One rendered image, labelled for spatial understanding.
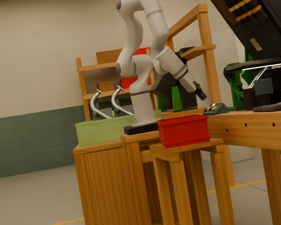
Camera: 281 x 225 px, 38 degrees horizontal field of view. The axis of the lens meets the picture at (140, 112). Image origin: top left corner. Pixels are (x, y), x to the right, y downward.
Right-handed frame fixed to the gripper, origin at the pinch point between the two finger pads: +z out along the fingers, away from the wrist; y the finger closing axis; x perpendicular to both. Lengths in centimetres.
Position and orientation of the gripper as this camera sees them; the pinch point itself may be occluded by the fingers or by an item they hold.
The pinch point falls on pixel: (202, 96)
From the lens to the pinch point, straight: 214.3
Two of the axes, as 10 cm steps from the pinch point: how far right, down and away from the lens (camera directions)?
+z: 6.8, 7.2, 1.5
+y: 2.5, -0.3, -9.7
